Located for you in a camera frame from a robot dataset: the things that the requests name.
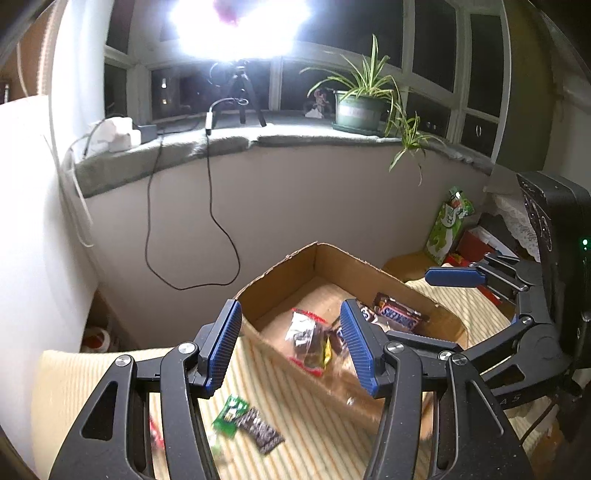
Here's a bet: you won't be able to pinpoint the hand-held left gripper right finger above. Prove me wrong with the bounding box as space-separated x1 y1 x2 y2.
340 299 522 480

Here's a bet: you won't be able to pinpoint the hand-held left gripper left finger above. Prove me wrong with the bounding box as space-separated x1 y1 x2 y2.
48 299 244 480

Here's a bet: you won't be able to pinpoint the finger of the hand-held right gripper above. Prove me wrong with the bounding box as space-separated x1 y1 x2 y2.
387 316 546 388
424 253 544 304

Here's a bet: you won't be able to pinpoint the brown chocolate bar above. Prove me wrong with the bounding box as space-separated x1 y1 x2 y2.
372 292 432 332
329 304 385 357

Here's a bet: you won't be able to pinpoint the clear bag of dried fruit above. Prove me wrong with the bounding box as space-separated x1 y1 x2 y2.
284 308 335 377

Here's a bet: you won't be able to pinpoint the cardboard box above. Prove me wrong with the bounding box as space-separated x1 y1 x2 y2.
233 241 469 437

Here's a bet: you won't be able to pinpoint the dark red bag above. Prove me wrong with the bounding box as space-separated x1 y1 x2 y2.
443 231 518 305

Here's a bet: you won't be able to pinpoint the green printed bag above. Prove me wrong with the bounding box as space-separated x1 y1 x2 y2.
424 186 476 266

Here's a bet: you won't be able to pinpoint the green snack packet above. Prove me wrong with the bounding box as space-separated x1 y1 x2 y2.
211 394 250 437

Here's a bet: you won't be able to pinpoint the white lace cloth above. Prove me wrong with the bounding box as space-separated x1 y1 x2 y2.
485 191 541 261

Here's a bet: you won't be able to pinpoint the dark patterned snack packet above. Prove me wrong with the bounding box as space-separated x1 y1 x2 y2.
238 406 284 455

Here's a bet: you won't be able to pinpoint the yellow striped tablecloth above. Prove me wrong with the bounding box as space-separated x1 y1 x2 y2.
32 277 568 480

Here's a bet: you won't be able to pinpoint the red and black snack packet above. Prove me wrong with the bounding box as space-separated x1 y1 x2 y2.
148 413 166 450

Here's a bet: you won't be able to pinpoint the potted spider plant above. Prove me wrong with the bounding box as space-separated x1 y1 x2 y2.
300 34 446 185

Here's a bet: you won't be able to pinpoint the grey windowsill cover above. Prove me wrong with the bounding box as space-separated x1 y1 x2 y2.
74 122 492 197

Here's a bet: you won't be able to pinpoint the small figurine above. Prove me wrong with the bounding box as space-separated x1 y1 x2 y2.
304 90 335 120

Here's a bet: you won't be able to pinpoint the white cabinet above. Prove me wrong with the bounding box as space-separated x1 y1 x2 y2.
0 95 100 462

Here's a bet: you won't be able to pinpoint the dark power adapter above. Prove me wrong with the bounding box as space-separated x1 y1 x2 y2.
134 122 160 144

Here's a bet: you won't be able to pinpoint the white power adapters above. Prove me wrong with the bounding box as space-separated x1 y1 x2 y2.
88 117 141 155

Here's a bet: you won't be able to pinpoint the black tripod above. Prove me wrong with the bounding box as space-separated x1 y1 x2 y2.
210 60 267 127

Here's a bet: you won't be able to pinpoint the brown wooden door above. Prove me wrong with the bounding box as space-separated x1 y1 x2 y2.
0 28 51 100

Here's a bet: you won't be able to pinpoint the thin black cable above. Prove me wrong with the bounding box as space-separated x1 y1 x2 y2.
517 397 556 446

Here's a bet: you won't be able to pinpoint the black ring light cable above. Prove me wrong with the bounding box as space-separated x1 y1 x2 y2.
145 98 247 291

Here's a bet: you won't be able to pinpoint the white charging cable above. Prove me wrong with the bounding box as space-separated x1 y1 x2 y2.
60 122 107 247

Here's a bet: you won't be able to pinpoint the white bead cord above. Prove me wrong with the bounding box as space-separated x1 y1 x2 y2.
16 0 58 97

